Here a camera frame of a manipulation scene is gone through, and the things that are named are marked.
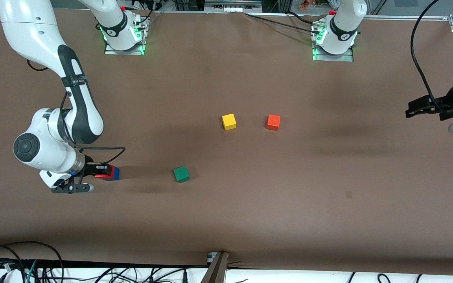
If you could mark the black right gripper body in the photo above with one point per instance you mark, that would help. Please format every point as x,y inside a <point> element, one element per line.
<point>90,169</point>

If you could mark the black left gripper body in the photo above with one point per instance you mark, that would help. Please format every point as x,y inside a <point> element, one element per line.
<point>449,101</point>

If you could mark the red wooden block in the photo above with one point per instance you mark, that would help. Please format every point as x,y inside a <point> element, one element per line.
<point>112,171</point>

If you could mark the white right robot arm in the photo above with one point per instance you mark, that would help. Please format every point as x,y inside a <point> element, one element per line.
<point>41,151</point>

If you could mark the blue wooden block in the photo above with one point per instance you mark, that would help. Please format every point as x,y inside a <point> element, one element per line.
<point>116,174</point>

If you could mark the green wooden block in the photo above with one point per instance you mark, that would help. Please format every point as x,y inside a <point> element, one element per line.
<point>181,174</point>

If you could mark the yellow wooden block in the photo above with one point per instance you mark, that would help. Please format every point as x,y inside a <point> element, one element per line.
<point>229,122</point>

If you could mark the orange wooden block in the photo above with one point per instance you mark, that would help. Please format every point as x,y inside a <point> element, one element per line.
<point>273,122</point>

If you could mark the brown table cover sheet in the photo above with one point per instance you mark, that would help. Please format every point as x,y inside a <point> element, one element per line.
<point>226,220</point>

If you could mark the aluminium profile bar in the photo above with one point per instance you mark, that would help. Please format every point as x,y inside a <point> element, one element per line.
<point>216,271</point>

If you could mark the grey metal device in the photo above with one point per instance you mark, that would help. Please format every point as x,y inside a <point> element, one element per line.
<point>232,4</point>

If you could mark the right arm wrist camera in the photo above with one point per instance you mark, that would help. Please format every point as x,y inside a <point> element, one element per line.
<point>73,188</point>

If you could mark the aluminium frame rail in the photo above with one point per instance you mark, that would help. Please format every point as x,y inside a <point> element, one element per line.
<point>407,17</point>

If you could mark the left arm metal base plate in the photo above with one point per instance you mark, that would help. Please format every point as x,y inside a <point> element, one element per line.
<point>321,58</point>

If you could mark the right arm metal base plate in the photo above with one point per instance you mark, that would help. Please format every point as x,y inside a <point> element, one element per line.
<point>110,51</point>

